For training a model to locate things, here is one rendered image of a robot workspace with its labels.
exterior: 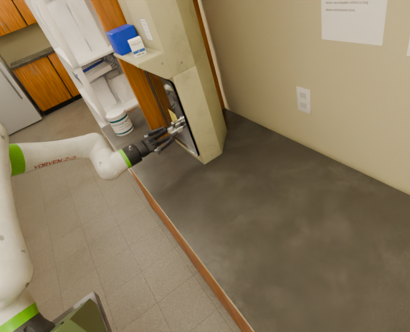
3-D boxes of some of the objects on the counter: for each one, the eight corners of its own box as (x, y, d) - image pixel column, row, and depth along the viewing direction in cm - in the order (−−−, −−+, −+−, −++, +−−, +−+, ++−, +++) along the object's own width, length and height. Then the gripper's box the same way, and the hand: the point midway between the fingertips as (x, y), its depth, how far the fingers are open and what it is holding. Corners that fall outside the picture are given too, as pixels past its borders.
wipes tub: (130, 123, 200) (120, 105, 191) (136, 129, 190) (127, 110, 181) (114, 132, 196) (103, 113, 187) (119, 138, 187) (108, 119, 177)
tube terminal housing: (210, 121, 171) (165, -25, 124) (243, 140, 147) (203, -32, 100) (176, 141, 165) (114, -5, 117) (205, 165, 141) (143, -8, 93)
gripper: (144, 158, 121) (190, 132, 127) (128, 135, 126) (172, 110, 133) (147, 166, 127) (191, 140, 134) (131, 144, 133) (174, 120, 140)
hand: (175, 129), depth 132 cm, fingers closed, pressing on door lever
